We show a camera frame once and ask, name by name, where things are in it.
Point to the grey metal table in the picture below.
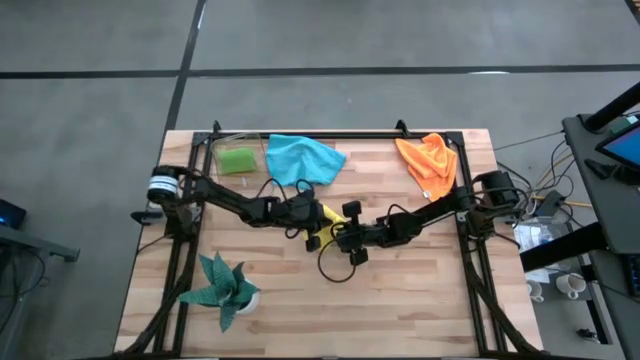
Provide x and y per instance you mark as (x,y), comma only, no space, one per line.
(30,245)

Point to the black clamp bracket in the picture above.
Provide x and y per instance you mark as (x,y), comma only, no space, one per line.
(147,216)

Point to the green microfiber towel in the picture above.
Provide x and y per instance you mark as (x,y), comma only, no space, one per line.
(237,161)

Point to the white mug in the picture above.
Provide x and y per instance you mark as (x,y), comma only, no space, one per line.
(570,285)
(535,291)

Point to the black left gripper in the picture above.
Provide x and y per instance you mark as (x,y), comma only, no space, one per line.
(302,215)

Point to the orange microfiber towel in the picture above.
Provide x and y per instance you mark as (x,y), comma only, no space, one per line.
(430,165)

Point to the potted snake plant white pot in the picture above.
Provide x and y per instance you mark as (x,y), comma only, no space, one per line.
(220,290)

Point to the black operator desk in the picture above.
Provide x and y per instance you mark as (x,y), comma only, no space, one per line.
(600,200)

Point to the blue-lit computer monitor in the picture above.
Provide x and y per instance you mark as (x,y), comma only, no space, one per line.
(625,147)

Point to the black device blue light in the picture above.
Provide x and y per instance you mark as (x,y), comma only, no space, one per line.
(12,215)

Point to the yellow microfiber towel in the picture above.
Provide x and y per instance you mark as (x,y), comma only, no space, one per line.
(336,216)

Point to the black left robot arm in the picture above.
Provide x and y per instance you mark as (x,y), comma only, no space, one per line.
(225,197)

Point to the blue microfiber towel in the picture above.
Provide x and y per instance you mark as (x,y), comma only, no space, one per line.
(300,160)

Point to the black power adapter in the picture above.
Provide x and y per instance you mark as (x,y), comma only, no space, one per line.
(551,202)

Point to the black frame knob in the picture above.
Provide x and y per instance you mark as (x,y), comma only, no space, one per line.
(401,127)
(216,127)

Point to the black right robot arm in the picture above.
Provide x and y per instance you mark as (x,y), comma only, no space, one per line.
(435,210)

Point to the black floor plug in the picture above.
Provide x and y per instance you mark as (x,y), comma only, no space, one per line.
(586,334)

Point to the clear plastic basket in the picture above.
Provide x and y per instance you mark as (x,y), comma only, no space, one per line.
(214,150)

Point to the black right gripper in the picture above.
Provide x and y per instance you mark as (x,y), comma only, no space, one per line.
(370,235)

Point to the black monitor pole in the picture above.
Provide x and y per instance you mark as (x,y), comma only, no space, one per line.
(615,107)

